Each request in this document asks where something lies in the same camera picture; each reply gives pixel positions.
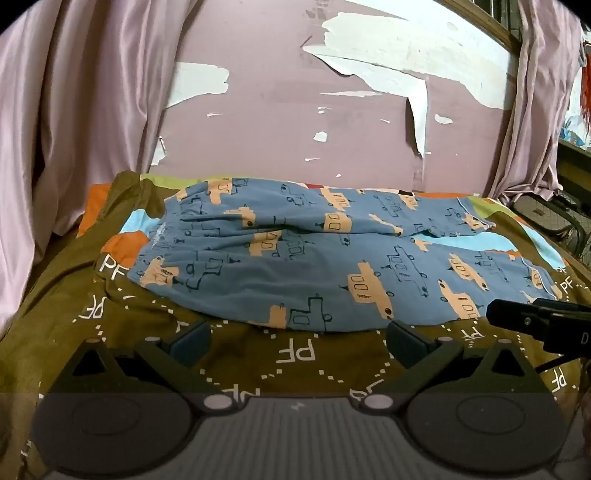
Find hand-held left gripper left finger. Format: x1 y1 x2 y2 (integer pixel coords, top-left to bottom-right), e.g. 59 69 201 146
54 320 237 412

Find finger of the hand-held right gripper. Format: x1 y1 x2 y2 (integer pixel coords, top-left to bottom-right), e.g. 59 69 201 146
486 298 555 334

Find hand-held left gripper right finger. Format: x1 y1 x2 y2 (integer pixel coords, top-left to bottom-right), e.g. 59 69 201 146
359 320 542 412

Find blue printed pants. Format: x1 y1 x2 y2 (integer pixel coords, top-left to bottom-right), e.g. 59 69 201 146
127 178 561 334

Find brown printed blanket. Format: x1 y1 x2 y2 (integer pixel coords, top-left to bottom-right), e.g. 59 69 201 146
0 171 591 480

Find metal mesh chair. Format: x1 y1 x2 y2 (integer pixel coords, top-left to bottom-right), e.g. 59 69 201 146
512 190 586 260

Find cluttered shelf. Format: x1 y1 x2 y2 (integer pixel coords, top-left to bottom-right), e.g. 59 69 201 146
555 113 591 197

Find pink curtain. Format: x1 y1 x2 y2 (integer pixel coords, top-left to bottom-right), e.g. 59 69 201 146
487 0 586 204
0 0 206 333

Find red hanging cloth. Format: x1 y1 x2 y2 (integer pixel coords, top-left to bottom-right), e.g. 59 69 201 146
578 41 591 136

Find wooden window frame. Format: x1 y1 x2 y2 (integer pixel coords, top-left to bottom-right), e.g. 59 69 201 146
438 0 525 52

